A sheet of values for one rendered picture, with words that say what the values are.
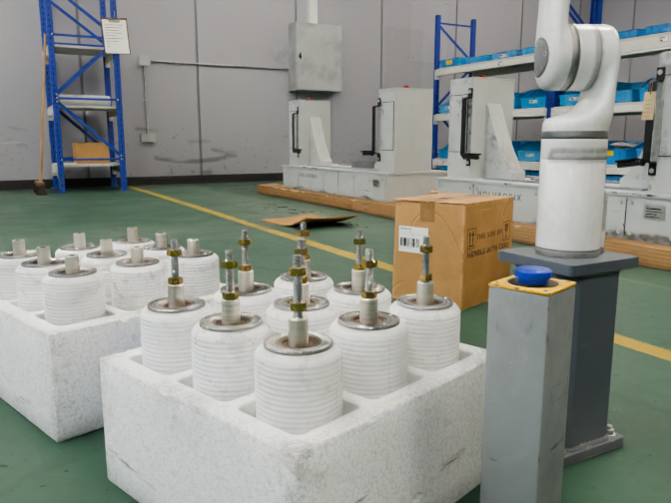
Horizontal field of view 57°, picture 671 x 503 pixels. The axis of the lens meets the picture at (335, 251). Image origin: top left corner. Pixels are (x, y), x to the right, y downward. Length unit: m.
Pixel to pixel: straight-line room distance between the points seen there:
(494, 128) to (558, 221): 2.55
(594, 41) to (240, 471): 0.72
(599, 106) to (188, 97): 6.45
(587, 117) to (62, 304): 0.85
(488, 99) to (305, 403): 3.00
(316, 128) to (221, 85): 2.30
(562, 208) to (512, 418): 0.35
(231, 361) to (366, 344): 0.16
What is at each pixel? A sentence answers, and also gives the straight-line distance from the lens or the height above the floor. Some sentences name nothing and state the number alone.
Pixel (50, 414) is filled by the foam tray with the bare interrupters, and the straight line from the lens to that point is 1.11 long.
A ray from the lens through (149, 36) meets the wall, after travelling 7.18.
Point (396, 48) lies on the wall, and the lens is 8.47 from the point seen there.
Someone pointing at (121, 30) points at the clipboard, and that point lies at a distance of 6.40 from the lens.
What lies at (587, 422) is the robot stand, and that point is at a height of 0.05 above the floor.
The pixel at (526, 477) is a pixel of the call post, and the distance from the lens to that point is 0.76.
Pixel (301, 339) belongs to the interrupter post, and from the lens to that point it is 0.67.
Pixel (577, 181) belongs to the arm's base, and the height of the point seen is 0.41.
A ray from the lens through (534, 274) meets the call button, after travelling 0.70.
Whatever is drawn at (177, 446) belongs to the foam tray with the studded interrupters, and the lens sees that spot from 0.78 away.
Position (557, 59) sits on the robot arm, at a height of 0.58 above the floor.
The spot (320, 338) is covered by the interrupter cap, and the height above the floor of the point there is 0.25.
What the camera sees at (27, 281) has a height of 0.23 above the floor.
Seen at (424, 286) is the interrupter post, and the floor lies 0.28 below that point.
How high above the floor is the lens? 0.47
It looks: 10 degrees down
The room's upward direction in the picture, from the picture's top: straight up
